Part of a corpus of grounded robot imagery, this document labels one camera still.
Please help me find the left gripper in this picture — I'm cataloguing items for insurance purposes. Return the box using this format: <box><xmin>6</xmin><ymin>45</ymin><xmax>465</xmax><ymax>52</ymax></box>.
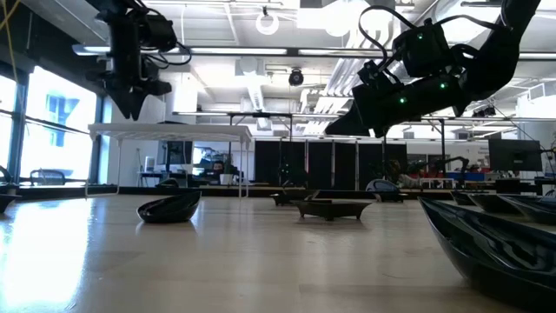
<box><xmin>85</xmin><ymin>43</ymin><xmax>173</xmax><ymax>122</ymax></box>

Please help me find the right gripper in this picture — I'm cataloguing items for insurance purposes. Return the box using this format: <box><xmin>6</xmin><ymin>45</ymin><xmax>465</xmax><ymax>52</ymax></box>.
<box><xmin>324</xmin><ymin>77</ymin><xmax>435</xmax><ymax>138</ymax></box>

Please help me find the black teardrop mini plate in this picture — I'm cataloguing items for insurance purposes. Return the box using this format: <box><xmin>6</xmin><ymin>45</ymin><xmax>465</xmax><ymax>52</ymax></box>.
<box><xmin>366</xmin><ymin>178</ymin><xmax>410</xmax><ymax>203</ymax></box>
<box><xmin>418</xmin><ymin>196</ymin><xmax>556</xmax><ymax>313</ymax></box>
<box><xmin>136</xmin><ymin>190</ymin><xmax>202</xmax><ymax>224</ymax></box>
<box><xmin>467</xmin><ymin>193</ymin><xmax>529</xmax><ymax>215</ymax></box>

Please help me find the black leaf-shaped mini plate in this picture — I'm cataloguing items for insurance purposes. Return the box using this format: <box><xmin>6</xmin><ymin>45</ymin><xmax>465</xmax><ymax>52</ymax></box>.
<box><xmin>498</xmin><ymin>194</ymin><xmax>556</xmax><ymax>226</ymax></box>
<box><xmin>450</xmin><ymin>190</ymin><xmax>479</xmax><ymax>207</ymax></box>

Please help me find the ceiling light strip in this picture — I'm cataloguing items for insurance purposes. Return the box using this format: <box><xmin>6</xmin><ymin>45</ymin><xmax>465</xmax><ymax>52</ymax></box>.
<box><xmin>72</xmin><ymin>43</ymin><xmax>288</xmax><ymax>57</ymax></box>

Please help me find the black computer monitor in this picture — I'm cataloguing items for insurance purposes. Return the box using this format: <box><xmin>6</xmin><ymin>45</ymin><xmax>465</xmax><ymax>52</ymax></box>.
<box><xmin>488</xmin><ymin>138</ymin><xmax>543</xmax><ymax>173</ymax></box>

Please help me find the black partition wall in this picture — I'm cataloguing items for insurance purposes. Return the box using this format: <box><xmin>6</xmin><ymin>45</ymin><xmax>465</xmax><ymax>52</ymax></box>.
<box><xmin>254</xmin><ymin>139</ymin><xmax>407</xmax><ymax>190</ymax></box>

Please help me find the black overhead camera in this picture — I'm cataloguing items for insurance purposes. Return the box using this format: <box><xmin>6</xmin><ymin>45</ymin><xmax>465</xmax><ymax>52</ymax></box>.
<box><xmin>288</xmin><ymin>68</ymin><xmax>306</xmax><ymax>88</ymax></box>

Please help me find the black stand frame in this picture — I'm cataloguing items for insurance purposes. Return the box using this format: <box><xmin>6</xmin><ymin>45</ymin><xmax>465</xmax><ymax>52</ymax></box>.
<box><xmin>225</xmin><ymin>111</ymin><xmax>295</xmax><ymax>199</ymax></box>

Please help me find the white ring lamp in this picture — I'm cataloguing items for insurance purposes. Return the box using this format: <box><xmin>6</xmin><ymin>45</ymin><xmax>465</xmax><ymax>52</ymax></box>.
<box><xmin>255</xmin><ymin>9</ymin><xmax>281</xmax><ymax>37</ymax></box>

